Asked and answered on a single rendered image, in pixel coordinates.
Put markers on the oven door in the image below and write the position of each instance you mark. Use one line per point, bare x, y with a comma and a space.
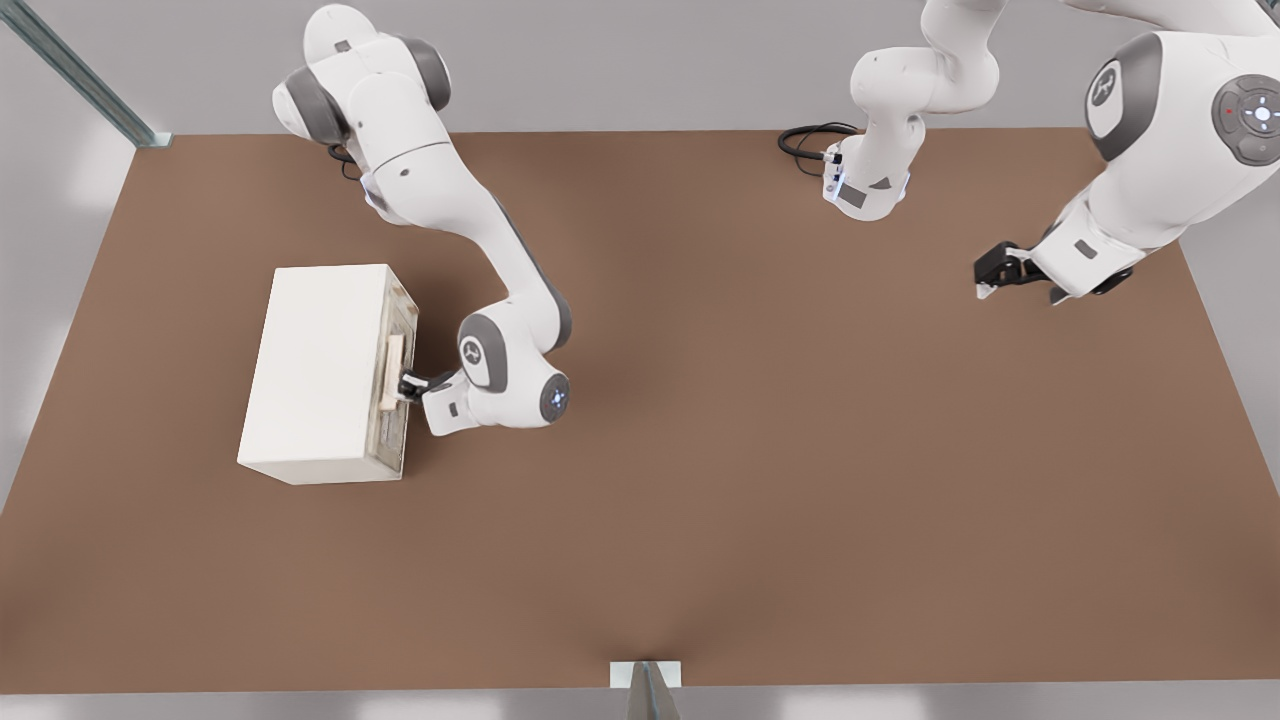
398, 440

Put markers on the white oven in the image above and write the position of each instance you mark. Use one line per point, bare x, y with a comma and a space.
315, 370

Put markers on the silver frame post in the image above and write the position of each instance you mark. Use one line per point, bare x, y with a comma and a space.
648, 690
80, 75

